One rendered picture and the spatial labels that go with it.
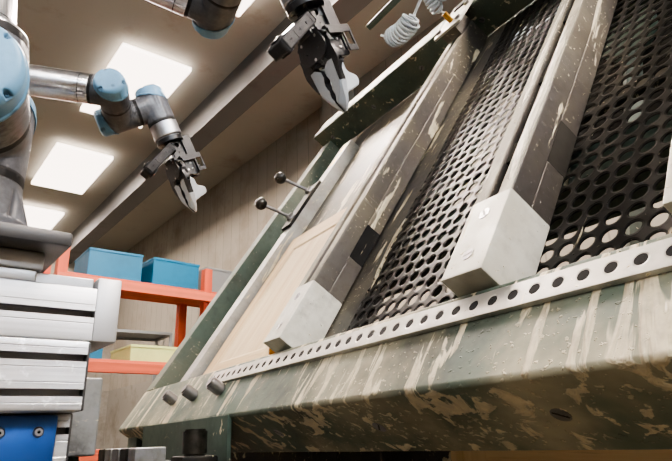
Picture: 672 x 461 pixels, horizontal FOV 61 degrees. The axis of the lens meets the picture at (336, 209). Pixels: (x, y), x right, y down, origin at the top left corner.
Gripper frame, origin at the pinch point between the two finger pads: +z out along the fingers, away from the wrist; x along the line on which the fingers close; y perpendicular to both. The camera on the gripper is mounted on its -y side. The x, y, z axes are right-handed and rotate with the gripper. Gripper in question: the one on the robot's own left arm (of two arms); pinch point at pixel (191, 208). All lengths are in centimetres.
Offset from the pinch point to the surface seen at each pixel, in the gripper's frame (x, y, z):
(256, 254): 19.9, 26.3, 17.1
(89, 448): 17, -41, 45
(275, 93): 273, 287, -133
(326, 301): -56, -14, 33
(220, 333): -2.6, -7.8, 33.3
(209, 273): 248, 132, 6
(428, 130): -58, 31, 9
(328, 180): -4.9, 45.5, 5.3
